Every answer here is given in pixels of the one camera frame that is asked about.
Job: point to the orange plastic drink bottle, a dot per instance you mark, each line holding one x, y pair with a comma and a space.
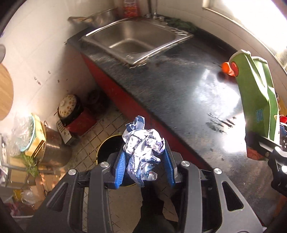
230, 68

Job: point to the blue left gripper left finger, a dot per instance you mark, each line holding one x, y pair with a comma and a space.
119, 169

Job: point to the clear plastic bag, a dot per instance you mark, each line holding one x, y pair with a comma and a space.
22, 135

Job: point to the red detergent bottle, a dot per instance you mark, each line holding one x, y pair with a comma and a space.
130, 8

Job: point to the green crushed paper cup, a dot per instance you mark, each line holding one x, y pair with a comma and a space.
257, 93

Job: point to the yellow box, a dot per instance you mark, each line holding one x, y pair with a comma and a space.
38, 138

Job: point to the white blue wrapper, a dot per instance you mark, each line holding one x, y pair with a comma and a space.
142, 148

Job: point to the black trash bin yellow rim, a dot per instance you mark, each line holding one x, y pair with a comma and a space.
112, 145

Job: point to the steel mixing bowl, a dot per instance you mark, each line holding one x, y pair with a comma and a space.
97, 20

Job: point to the chrome faucet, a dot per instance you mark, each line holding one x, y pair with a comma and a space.
152, 6

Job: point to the round wooden board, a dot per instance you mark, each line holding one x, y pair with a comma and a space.
6, 92

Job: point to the steel stock pot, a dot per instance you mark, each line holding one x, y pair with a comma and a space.
55, 152

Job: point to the stainless steel sink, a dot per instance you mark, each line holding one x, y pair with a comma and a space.
133, 41

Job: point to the dark green cloth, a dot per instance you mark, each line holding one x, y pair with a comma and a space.
181, 25

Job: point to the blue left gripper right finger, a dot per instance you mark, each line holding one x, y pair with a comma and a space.
168, 165

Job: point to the clay pot with lid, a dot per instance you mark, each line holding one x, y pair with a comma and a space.
68, 108

